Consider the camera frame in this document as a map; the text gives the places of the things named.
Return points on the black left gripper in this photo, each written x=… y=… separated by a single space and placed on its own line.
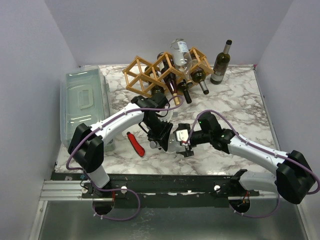
x=162 y=135

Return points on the red bottle gold foil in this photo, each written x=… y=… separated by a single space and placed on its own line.
x=170 y=80

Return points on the red black utility knife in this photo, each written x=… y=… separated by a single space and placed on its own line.
x=137 y=147

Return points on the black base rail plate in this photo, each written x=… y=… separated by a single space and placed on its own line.
x=129 y=191

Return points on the dark bottle black neck middle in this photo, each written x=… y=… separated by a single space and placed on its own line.
x=182 y=87

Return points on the green bottle silver foil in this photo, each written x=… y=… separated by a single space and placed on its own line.
x=199 y=76

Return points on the dark bottle black neck left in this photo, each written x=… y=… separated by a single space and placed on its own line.
x=156 y=89

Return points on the clear tall bottle blue label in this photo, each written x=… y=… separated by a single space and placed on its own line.
x=182 y=59

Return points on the clear squat glass bottle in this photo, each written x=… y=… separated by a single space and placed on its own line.
x=173 y=146

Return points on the clear plastic storage box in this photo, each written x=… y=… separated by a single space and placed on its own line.
x=84 y=98

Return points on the wooden wine rack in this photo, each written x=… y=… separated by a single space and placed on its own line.
x=141 y=75

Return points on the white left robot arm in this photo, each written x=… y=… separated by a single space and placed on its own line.
x=87 y=143

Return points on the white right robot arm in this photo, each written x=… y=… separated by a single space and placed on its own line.
x=288 y=174

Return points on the green wine bottle brown label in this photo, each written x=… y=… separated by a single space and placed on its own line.
x=221 y=64

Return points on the dark bottle black neck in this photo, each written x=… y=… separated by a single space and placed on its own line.
x=182 y=87
x=156 y=89

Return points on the aluminium extrusion rail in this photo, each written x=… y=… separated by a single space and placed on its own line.
x=60 y=190

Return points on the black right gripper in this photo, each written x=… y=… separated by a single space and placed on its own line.
x=187 y=146

